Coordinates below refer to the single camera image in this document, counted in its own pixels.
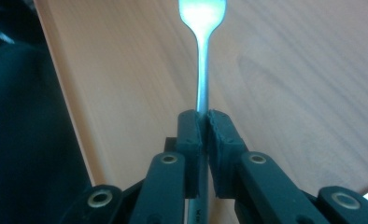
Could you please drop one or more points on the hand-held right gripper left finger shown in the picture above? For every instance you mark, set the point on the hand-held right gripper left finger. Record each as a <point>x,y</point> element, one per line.
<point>188,146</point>

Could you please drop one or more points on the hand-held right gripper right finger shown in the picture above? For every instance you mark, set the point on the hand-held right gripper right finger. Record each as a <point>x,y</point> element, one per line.
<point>225,149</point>

